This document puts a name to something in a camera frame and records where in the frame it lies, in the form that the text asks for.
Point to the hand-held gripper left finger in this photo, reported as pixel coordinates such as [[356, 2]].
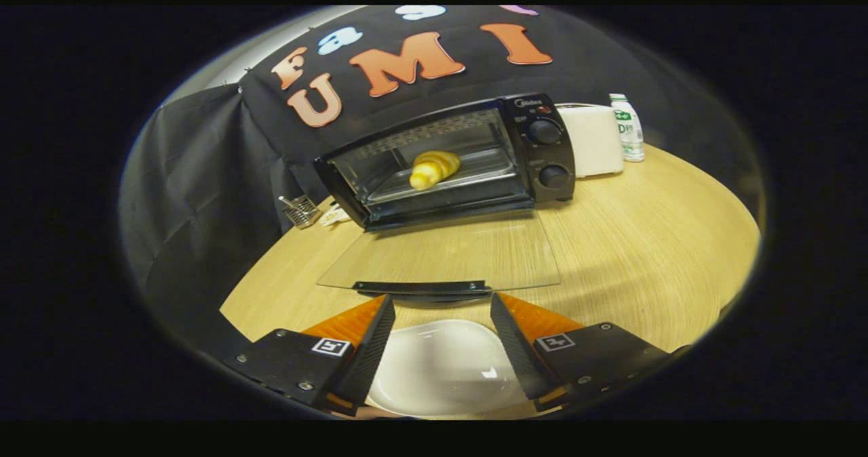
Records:
[[369, 348]]

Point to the white plate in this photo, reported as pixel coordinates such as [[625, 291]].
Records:
[[441, 369]]

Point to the clear utensil holder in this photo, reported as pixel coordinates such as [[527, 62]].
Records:
[[300, 211]]

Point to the black toaster oven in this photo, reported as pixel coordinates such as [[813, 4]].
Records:
[[549, 152]]

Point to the black backdrop cloth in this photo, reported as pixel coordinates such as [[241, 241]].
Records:
[[203, 172]]

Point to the white bottle green label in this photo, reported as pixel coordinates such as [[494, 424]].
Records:
[[629, 131]]

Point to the white pop-up toaster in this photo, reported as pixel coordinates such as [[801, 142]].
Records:
[[593, 142]]

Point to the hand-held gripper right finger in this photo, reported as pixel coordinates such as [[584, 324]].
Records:
[[519, 345]]

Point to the yellow croissant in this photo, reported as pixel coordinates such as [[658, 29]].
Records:
[[434, 167]]

